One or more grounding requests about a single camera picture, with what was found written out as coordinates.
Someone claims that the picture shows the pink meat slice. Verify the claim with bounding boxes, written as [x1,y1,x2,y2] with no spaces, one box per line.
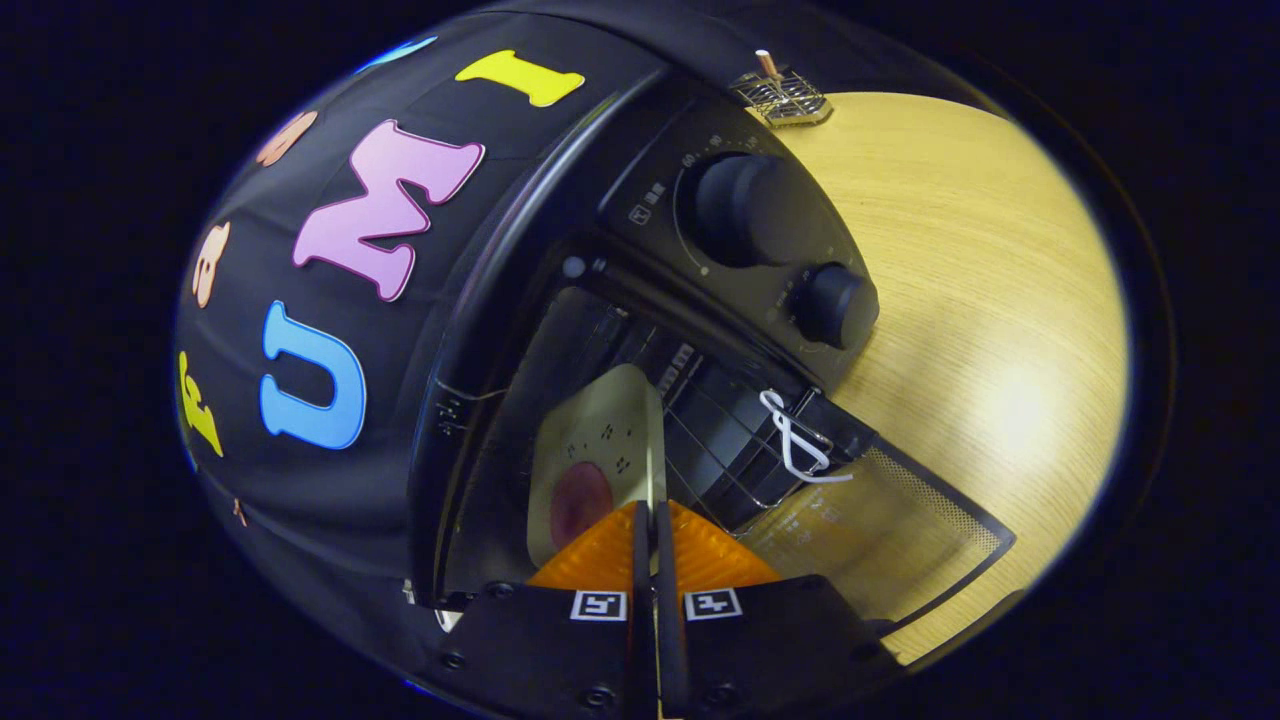
[549,461,616,551]

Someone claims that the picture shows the white cord loop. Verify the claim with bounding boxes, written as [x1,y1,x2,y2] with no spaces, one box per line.
[758,388,856,486]

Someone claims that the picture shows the black toaster oven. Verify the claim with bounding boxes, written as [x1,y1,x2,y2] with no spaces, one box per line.
[405,68,1018,641]

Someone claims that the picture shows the cream food tray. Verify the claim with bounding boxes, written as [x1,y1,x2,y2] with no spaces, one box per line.
[527,364,668,571]

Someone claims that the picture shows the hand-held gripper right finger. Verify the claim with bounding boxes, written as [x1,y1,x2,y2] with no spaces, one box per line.
[655,500,901,720]

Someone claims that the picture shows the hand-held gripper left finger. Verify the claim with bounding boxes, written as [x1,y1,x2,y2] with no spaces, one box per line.
[437,500,656,720]

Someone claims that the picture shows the wire mesh holder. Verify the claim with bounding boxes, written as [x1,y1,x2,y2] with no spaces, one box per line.
[728,65,834,129]

